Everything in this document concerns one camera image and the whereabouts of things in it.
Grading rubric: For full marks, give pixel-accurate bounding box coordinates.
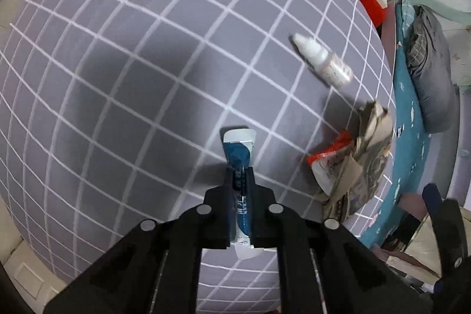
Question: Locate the grey folded blanket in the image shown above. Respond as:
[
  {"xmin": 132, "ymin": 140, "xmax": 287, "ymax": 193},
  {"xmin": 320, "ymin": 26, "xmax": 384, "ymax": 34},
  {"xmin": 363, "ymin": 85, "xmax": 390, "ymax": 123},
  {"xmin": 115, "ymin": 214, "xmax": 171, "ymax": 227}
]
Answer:
[{"xmin": 406, "ymin": 4, "xmax": 454, "ymax": 134}]

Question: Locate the blue and white tube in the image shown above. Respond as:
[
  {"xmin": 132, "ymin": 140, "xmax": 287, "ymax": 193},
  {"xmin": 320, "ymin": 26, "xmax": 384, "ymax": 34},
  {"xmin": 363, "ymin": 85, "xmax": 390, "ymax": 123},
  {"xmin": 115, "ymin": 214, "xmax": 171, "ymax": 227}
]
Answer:
[{"xmin": 221, "ymin": 128, "xmax": 266, "ymax": 260}]

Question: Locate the purple checked tablecloth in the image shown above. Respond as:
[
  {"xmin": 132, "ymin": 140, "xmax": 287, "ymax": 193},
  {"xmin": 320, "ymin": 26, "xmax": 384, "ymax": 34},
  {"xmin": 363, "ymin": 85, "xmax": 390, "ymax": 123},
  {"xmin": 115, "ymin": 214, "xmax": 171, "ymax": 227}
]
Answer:
[{"xmin": 0, "ymin": 0, "xmax": 396, "ymax": 313}]

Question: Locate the teal printed bedsheet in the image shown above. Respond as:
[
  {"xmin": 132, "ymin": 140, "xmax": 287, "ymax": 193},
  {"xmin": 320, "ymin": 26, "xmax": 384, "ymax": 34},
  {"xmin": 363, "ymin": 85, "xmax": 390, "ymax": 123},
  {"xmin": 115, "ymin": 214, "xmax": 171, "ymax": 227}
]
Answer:
[{"xmin": 353, "ymin": 0, "xmax": 457, "ymax": 252}]

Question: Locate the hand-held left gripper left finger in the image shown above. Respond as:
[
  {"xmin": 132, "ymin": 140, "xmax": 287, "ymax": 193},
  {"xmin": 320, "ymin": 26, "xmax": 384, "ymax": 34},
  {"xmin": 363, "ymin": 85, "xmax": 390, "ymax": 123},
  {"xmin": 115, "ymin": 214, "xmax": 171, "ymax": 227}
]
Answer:
[{"xmin": 43, "ymin": 167, "xmax": 240, "ymax": 314}]

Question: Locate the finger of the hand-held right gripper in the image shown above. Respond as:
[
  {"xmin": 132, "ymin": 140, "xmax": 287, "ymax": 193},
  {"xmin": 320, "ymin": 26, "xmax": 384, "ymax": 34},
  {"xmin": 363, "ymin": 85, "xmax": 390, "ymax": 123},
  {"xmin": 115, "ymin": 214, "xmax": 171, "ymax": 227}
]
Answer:
[{"xmin": 421, "ymin": 183, "xmax": 465, "ymax": 278}]

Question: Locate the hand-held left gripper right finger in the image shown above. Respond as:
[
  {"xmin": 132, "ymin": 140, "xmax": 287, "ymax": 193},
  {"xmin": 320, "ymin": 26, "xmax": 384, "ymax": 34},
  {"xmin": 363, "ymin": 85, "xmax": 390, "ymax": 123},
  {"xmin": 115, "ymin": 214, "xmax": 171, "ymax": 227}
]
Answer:
[{"xmin": 245, "ymin": 167, "xmax": 435, "ymax": 314}]

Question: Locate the red and white sachet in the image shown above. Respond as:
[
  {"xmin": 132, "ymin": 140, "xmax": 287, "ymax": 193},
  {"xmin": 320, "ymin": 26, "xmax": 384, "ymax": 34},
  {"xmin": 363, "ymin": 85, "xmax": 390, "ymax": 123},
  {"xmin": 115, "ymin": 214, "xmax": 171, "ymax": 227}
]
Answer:
[{"xmin": 306, "ymin": 129, "xmax": 356, "ymax": 197}]

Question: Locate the white dropper bottle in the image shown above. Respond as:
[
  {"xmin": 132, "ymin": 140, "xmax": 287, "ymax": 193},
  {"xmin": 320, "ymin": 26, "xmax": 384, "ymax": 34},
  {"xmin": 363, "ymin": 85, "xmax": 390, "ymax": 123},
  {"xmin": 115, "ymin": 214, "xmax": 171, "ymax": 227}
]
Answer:
[{"xmin": 291, "ymin": 34, "xmax": 354, "ymax": 88}]

